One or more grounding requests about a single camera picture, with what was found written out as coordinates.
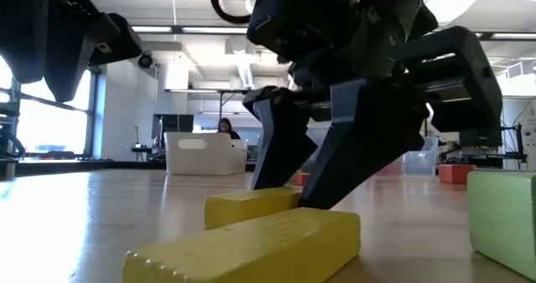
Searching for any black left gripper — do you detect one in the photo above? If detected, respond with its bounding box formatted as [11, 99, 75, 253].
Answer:
[0, 0, 143, 104]

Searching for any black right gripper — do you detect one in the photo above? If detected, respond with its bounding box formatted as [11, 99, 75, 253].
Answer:
[288, 0, 503, 210]

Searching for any long yellow wooden block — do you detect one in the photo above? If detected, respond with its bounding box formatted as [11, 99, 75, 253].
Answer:
[121, 207, 362, 283]
[204, 185, 305, 230]

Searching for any small red wooden block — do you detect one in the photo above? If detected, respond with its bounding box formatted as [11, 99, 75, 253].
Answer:
[438, 163, 477, 186]

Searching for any green wooden cube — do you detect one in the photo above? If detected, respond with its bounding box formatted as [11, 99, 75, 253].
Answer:
[466, 171, 536, 282]

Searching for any person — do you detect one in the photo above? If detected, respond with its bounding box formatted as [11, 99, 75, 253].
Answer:
[216, 117, 243, 141]

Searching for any clear plastic bin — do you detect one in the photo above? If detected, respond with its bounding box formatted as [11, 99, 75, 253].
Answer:
[374, 136, 440, 178]

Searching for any white plastic bin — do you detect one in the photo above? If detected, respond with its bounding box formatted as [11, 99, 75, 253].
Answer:
[163, 131, 249, 177]

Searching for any large bright window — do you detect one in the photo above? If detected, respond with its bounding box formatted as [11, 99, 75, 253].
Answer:
[16, 56, 93, 157]

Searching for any black ceiling lamp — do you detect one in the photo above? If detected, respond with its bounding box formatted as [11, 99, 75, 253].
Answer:
[137, 50, 160, 69]

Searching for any black machine part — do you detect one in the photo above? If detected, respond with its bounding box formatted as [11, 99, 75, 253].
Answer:
[0, 100, 26, 182]

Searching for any black computer monitor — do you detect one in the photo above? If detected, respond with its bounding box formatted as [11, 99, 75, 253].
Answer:
[458, 127, 503, 149]
[151, 113, 195, 148]

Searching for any long ceiling light strip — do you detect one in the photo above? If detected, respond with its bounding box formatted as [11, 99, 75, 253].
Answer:
[131, 24, 536, 40]

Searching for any black background rig frame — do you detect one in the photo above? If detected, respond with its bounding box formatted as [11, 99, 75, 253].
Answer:
[165, 88, 252, 123]

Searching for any black aluminium table frame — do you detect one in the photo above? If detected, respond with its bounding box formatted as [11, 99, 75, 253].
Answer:
[14, 160, 259, 177]

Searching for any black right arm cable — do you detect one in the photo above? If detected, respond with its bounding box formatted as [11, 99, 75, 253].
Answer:
[210, 0, 263, 25]

